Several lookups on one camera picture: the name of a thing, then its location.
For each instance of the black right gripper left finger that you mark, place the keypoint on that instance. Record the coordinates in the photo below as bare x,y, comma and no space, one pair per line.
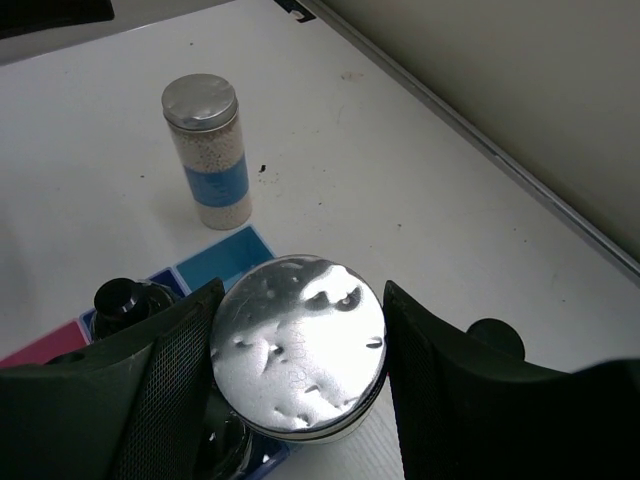
130,406

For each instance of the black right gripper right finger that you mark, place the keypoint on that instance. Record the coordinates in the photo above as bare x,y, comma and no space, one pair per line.
464,410

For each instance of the silver-lid salt bottle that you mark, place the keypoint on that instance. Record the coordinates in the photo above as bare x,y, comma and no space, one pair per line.
298,349
202,114

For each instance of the small black-cap spice bottle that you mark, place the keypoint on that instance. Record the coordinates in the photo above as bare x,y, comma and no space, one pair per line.
498,335

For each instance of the pink tray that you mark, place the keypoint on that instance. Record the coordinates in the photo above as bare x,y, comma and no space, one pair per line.
67,338

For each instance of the dark blue tray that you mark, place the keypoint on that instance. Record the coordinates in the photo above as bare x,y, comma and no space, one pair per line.
269,453

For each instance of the light blue tray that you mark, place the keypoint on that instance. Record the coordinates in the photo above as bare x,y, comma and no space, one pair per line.
228,259

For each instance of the dark table label left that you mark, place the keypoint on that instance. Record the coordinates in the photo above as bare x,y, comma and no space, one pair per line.
296,10

